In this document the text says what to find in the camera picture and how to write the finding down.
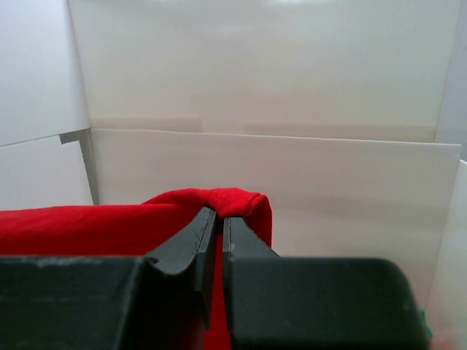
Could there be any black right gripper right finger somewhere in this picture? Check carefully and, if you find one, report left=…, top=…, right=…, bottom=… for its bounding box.
left=223, top=217, right=430, bottom=349

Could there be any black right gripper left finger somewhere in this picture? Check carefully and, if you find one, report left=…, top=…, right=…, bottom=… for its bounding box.
left=1, top=207, right=216, bottom=349

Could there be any red t-shirt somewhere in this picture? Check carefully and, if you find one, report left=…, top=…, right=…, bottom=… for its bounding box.
left=0, top=186, right=274, bottom=350

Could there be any green folded t-shirt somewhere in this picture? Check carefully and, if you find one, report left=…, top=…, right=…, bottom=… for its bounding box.
left=419, top=307, right=433, bottom=340

